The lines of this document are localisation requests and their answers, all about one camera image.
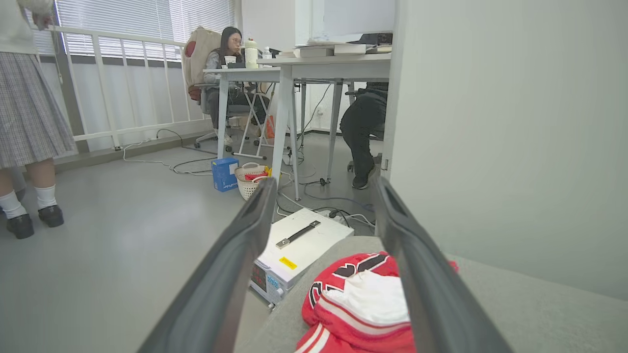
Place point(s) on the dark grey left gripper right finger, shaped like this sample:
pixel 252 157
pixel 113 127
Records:
pixel 427 284

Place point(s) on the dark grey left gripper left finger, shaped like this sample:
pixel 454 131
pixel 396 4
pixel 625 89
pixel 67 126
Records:
pixel 230 264

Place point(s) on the red Bulls 23 jersey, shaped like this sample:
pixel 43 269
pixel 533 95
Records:
pixel 353 323

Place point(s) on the red garment in basket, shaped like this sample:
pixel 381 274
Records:
pixel 255 175

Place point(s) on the white power supply box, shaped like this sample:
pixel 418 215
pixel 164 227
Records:
pixel 304 245

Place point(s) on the white plastic laundry basket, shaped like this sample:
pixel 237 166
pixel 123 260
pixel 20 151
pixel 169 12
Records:
pixel 245 189

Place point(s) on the blue cardboard box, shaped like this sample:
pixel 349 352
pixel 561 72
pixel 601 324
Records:
pixel 224 174

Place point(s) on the white power strip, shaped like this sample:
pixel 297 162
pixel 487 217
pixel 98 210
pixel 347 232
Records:
pixel 326 214

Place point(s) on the white folding stand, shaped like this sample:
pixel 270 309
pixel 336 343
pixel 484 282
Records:
pixel 250 156

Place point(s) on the orange bag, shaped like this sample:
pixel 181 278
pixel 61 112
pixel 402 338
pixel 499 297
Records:
pixel 270 128

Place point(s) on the grey office chair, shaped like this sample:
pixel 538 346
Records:
pixel 234 111

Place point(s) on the seated person in black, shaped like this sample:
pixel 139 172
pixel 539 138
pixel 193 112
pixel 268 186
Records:
pixel 363 122

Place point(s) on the beige jacket on chair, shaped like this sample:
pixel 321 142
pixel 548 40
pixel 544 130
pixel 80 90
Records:
pixel 198 59

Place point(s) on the white cup on desk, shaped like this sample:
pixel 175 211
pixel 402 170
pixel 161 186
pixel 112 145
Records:
pixel 250 56

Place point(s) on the small clear water bottle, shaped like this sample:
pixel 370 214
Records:
pixel 267 53

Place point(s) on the seated woman with glasses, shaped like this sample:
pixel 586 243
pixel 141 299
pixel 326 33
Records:
pixel 230 44

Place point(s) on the large white desk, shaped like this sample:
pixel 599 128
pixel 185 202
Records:
pixel 338 66

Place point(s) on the stack of books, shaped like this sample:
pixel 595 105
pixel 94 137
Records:
pixel 314 51

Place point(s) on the white metal railing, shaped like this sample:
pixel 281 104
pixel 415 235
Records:
pixel 98 73

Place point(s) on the standing person in plaid skirt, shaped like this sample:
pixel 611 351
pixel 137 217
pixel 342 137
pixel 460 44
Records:
pixel 24 113

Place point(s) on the white window blinds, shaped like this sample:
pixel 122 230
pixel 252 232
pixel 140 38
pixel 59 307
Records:
pixel 122 17

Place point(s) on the white board panel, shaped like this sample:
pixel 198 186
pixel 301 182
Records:
pixel 358 17

